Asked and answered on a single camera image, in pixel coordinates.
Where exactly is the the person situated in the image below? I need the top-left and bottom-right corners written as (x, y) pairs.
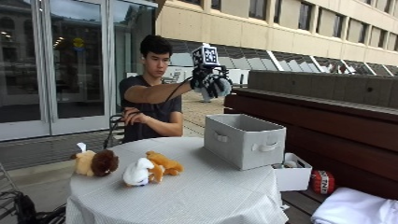
top-left (119, 34), bottom-right (185, 145)

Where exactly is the glass door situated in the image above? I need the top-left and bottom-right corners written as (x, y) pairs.
top-left (0, 0), bottom-right (160, 142)

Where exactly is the white marker cube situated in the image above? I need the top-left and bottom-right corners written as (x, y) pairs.
top-left (192, 43), bottom-right (221, 69)

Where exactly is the white plastic box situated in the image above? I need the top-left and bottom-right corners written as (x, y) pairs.
top-left (272, 152), bottom-right (313, 192)

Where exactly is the dark wooden bench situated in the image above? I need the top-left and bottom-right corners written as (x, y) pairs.
top-left (223, 69), bottom-right (398, 201)

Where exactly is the black glove cable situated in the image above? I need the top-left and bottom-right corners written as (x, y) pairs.
top-left (104, 76), bottom-right (196, 149)

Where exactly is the pale toy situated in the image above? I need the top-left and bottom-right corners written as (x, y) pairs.
top-left (273, 160), bottom-right (301, 170)

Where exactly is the grey soft toy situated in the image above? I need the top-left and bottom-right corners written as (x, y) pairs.
top-left (193, 77), bottom-right (235, 104)

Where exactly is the orange fox soft toy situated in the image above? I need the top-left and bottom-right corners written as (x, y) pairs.
top-left (144, 150), bottom-right (185, 184)

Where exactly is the black metal chair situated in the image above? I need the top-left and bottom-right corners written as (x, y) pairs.
top-left (103, 113), bottom-right (127, 150)

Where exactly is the grey striped tablecloth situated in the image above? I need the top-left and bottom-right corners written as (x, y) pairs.
top-left (65, 136), bottom-right (290, 224)

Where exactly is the grey fabric storage box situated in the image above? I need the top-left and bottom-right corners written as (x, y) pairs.
top-left (203, 113), bottom-right (288, 172)

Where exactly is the tan lion soft toy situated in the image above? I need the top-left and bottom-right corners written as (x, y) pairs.
top-left (69, 142), bottom-right (121, 178)

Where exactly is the white soft toy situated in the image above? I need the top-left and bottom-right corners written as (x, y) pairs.
top-left (123, 157), bottom-right (156, 188)

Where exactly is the black bag with cables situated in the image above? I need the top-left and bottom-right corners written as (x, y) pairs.
top-left (0, 189), bottom-right (67, 224)

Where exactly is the white folded cloth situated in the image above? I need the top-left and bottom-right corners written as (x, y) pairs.
top-left (310, 186), bottom-right (398, 224)

